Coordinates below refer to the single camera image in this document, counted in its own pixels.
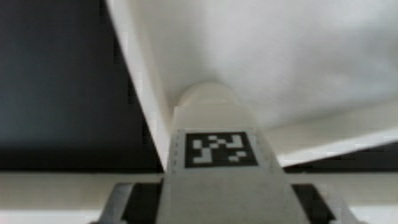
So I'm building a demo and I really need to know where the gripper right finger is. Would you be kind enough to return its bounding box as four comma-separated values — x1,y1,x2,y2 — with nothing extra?
291,183,360,224

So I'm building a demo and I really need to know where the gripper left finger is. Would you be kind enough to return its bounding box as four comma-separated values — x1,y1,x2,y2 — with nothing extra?
89,182,161,224

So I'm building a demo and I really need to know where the white table leg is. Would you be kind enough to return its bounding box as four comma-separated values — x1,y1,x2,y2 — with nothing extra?
156,83,309,224

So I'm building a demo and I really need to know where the white square table top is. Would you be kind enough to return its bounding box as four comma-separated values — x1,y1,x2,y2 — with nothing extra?
105,0,398,165

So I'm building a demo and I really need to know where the white U-shaped obstacle fence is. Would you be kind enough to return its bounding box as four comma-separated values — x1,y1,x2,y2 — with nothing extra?
0,173,398,224

